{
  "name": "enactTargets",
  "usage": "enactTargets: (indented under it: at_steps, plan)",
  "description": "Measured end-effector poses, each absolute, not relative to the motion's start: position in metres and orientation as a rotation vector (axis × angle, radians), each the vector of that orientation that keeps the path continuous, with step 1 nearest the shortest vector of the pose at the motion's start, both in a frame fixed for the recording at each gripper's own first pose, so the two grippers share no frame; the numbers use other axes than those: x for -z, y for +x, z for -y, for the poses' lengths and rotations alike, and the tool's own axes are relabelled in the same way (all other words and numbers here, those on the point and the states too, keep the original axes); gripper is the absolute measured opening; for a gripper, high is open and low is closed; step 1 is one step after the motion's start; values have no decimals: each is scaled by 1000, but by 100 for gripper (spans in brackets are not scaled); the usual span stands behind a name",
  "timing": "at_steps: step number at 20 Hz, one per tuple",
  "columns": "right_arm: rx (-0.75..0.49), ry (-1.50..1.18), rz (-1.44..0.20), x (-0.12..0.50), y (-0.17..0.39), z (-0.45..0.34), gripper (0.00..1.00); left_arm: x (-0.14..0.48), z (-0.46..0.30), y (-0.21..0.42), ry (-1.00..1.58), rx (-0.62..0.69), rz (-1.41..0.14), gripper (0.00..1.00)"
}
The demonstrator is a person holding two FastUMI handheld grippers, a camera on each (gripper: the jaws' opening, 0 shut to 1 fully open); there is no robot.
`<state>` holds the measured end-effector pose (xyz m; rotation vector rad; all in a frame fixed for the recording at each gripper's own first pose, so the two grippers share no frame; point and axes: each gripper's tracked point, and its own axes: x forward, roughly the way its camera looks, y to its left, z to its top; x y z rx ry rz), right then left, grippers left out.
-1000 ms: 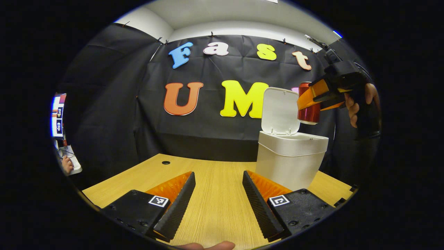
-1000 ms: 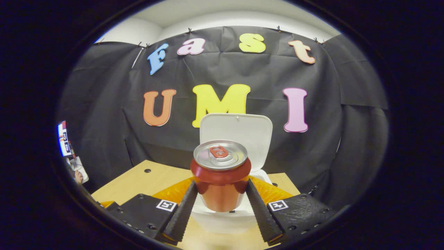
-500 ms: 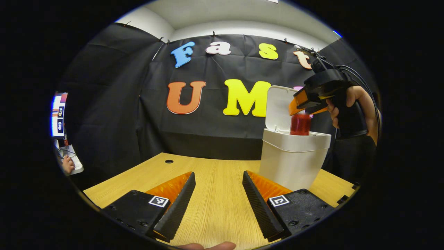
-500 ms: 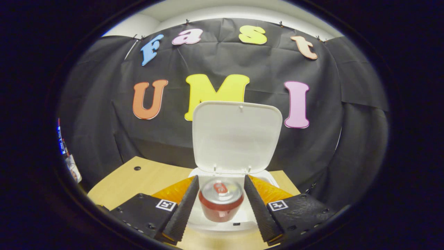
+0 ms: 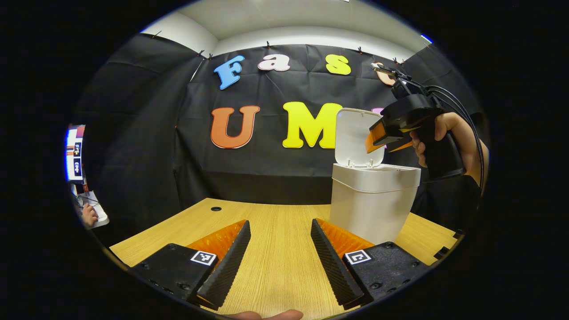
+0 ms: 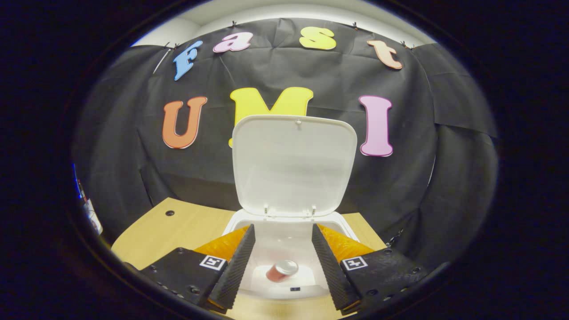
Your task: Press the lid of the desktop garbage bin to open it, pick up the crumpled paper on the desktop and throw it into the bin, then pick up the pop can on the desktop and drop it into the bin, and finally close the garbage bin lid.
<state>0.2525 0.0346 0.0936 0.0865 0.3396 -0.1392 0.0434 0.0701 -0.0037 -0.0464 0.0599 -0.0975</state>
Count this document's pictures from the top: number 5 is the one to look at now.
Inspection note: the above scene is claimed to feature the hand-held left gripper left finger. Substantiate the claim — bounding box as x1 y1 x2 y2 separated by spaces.
129 219 252 311

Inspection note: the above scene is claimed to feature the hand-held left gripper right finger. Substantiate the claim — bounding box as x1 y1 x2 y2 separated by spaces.
310 218 432 311

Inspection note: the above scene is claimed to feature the white desktop garbage bin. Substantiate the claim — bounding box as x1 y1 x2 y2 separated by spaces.
329 108 421 246

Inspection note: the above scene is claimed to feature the wooden desktop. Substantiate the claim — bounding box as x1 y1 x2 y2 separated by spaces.
109 198 458 320

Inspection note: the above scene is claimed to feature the black backdrop cloth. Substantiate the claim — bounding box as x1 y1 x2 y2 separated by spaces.
71 33 489 245

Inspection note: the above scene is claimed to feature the white side desk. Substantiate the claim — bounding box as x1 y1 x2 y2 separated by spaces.
82 191 110 228

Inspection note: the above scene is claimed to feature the computer monitor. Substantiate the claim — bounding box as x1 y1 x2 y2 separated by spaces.
66 125 86 183

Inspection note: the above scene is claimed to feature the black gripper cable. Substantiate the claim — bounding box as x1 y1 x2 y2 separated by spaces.
425 84 486 192

